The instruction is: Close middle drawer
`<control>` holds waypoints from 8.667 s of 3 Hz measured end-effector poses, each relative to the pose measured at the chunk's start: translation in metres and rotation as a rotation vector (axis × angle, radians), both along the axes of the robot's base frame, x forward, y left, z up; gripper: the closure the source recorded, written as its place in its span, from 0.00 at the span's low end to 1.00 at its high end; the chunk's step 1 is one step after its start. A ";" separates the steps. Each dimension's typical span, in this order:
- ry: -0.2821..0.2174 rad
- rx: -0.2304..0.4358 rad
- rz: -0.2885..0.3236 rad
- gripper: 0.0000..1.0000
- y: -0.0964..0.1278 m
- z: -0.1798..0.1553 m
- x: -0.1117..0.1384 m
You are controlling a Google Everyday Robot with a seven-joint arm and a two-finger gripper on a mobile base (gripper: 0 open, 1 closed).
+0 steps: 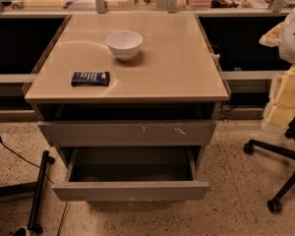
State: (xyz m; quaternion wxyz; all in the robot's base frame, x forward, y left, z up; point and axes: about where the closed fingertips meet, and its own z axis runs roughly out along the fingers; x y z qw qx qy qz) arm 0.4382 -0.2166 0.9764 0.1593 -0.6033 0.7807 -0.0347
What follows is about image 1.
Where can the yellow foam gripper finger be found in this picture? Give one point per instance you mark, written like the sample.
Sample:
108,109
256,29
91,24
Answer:
272,37

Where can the grey drawer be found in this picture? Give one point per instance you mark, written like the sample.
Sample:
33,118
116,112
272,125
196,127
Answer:
131,174
127,133

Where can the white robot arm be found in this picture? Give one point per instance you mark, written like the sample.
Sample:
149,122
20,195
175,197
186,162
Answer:
282,36

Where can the grey drawer cabinet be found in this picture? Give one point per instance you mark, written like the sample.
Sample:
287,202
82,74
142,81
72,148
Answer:
173,78

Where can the grey upper drawer front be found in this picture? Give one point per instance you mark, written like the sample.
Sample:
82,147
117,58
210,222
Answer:
127,133

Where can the white ceramic bowl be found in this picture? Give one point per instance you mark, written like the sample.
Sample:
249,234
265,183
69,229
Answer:
125,44

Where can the dark blue snack packet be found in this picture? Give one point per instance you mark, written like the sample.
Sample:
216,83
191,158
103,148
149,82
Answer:
101,79

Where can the black rolling stand base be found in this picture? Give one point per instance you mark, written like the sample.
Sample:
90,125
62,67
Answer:
36,188

